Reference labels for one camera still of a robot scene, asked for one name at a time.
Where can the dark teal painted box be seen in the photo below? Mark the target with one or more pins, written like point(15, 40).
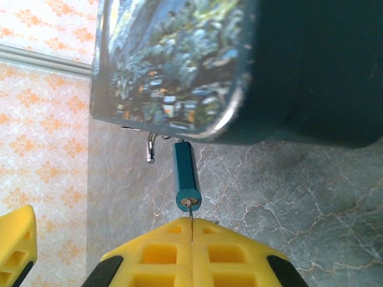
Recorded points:
point(299, 74)

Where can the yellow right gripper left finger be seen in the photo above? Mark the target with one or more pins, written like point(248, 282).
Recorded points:
point(131, 260)

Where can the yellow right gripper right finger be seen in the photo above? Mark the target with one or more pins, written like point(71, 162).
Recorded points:
point(257, 257)

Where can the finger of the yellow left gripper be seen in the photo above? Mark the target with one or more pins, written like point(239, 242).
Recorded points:
point(16, 233)

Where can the small brass key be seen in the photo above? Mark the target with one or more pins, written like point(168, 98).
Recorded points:
point(190, 216)

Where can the white floor trim strip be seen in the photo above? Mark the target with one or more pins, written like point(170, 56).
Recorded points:
point(45, 59)

